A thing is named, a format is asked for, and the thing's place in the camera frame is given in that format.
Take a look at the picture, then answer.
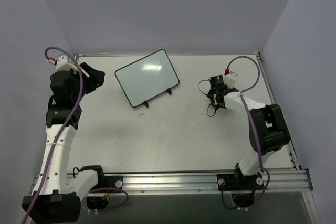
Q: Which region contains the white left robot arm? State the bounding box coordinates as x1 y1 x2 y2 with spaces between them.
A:
22 62 106 223

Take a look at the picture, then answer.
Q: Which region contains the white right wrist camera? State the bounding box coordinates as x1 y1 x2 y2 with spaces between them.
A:
223 70 239 88

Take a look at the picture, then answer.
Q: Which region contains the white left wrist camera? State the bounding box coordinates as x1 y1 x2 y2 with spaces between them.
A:
47 55 77 72

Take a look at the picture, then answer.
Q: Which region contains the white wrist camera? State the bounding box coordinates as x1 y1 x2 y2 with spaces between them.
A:
223 70 239 88
47 55 77 72

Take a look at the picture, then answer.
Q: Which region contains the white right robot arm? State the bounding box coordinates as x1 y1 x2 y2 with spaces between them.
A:
206 75 290 189

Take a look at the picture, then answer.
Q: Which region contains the black whiteboard stand foot right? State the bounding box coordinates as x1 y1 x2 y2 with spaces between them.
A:
166 88 172 95

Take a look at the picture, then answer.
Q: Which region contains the aluminium front rail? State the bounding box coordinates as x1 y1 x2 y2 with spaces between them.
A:
27 169 314 198

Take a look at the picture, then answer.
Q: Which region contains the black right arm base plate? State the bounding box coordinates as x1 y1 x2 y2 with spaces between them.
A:
216 173 265 191

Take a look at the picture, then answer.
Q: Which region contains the small white whiteboard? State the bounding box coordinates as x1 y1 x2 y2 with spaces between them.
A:
114 49 180 108

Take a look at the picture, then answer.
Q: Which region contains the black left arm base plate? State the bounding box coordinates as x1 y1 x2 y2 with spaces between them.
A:
103 175 123 189

